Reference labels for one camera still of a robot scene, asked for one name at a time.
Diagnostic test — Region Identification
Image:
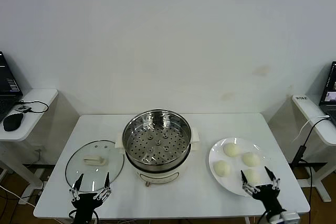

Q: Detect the thin black desk cable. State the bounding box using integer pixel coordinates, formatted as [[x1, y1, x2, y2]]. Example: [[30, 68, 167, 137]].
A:
[[15, 100, 49, 114]]

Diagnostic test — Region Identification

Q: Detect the cream electric cooker base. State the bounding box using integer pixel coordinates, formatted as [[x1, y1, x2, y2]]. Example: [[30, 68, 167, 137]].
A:
[[114, 126, 202, 188]]

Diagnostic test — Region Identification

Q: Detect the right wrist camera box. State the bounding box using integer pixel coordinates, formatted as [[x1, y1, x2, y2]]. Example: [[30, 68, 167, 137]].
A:
[[282, 212, 300, 224]]

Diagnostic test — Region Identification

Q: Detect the small black usb hub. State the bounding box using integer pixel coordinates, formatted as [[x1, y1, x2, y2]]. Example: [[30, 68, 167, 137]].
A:
[[14, 105, 32, 114]]

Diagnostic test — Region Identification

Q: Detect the black computer mouse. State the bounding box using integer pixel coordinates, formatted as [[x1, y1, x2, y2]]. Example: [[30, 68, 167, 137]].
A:
[[3, 113, 24, 132]]

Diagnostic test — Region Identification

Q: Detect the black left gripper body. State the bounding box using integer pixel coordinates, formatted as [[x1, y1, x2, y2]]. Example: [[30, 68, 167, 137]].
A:
[[70, 192, 100, 224]]

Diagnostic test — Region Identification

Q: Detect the black laptop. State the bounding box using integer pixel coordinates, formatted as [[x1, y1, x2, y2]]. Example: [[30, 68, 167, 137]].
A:
[[0, 51, 24, 122], [319, 61, 336, 125]]

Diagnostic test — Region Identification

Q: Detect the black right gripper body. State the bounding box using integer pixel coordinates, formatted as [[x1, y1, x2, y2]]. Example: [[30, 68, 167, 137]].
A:
[[251, 184, 287, 218]]

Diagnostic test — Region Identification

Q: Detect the stainless steel steamer basket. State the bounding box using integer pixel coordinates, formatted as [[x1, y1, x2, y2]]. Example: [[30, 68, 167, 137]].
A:
[[122, 108, 192, 171]]

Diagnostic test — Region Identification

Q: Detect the glass lid cream handle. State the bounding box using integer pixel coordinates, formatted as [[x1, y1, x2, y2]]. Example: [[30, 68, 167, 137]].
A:
[[65, 139, 125, 193]]

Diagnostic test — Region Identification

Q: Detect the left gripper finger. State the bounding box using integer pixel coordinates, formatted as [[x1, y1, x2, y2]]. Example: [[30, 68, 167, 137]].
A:
[[94, 172, 112, 201], [69, 173, 85, 202]]

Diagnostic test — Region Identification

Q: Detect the white round plate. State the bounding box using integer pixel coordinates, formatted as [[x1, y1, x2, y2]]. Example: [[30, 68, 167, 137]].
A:
[[208, 136, 275, 197]]

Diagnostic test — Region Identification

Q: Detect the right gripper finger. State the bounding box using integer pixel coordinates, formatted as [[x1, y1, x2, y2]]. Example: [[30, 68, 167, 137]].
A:
[[264, 166, 281, 191], [240, 170, 259, 197]]

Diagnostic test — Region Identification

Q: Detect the white floor cable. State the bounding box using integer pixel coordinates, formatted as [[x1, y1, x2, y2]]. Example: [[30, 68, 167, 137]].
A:
[[0, 185, 36, 208]]

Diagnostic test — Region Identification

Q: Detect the black cable with adapter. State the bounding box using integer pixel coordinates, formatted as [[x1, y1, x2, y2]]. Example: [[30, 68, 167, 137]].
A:
[[290, 118, 332, 224]]

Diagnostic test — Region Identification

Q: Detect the white side table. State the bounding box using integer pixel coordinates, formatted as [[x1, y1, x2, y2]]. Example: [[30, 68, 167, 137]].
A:
[[0, 89, 59, 204], [291, 94, 336, 202]]

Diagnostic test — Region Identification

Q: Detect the white steamed baozi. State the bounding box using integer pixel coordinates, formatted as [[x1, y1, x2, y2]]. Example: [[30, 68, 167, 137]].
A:
[[242, 152, 261, 167], [243, 168, 261, 185], [213, 160, 231, 178], [223, 143, 241, 157]]

